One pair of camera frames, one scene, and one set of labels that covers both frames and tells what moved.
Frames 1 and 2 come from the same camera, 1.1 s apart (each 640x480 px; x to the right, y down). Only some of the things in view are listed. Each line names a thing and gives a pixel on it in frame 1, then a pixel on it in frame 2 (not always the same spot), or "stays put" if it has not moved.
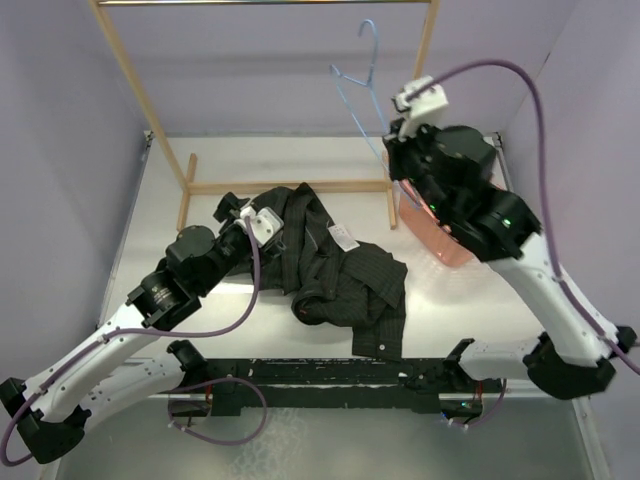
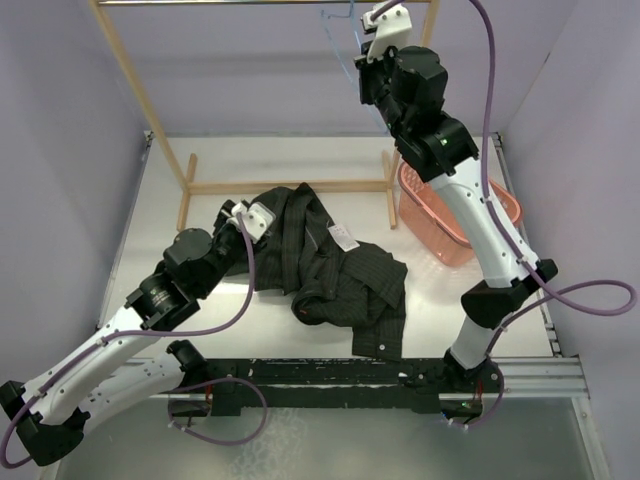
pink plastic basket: x=437 y=238 stays put
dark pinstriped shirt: x=334 y=279 stays put
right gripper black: x=397 y=148 to x=367 y=70
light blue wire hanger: x=337 y=73 to x=339 y=56
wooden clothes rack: x=191 y=186 stays put
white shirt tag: x=344 y=238 stays put
